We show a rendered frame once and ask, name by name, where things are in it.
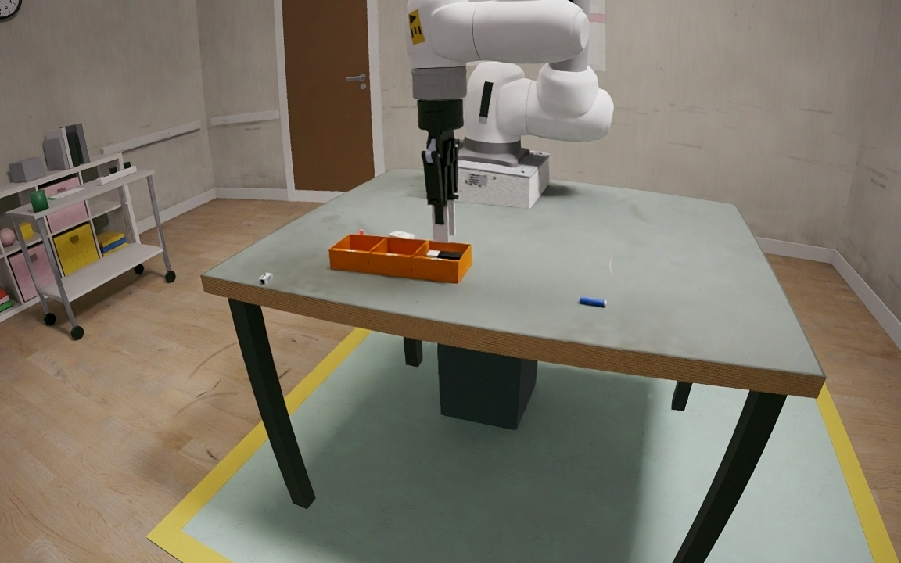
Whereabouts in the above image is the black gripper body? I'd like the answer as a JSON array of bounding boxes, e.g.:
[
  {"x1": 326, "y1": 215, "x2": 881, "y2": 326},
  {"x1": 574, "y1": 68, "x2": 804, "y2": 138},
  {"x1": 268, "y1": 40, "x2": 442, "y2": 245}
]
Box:
[{"x1": 417, "y1": 99, "x2": 464, "y2": 161}]

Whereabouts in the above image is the orange three-compartment tray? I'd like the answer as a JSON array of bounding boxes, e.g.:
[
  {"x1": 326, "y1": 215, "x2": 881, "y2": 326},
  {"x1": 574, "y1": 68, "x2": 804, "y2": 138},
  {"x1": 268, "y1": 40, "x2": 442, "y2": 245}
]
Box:
[{"x1": 328, "y1": 234, "x2": 472, "y2": 284}]

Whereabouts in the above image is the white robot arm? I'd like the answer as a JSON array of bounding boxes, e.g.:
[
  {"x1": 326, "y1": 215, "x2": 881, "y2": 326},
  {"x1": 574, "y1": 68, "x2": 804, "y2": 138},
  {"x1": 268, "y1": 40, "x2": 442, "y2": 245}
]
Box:
[{"x1": 406, "y1": 0, "x2": 614, "y2": 168}]

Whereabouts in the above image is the black and white eraser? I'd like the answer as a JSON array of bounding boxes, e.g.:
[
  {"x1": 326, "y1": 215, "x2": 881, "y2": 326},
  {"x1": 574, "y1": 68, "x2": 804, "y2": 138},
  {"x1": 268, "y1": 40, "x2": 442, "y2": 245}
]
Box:
[{"x1": 426, "y1": 250, "x2": 464, "y2": 260}]

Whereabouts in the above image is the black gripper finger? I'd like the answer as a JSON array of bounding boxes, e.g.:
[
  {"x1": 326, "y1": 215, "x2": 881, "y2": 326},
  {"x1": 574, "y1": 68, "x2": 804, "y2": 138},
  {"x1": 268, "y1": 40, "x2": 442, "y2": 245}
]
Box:
[
  {"x1": 447, "y1": 138, "x2": 460, "y2": 236},
  {"x1": 421, "y1": 139, "x2": 451, "y2": 243}
]

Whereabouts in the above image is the blue battery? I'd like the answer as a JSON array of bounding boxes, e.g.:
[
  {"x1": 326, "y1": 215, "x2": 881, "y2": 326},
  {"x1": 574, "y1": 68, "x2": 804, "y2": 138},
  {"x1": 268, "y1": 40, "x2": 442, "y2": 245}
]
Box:
[{"x1": 580, "y1": 296, "x2": 607, "y2": 307}]

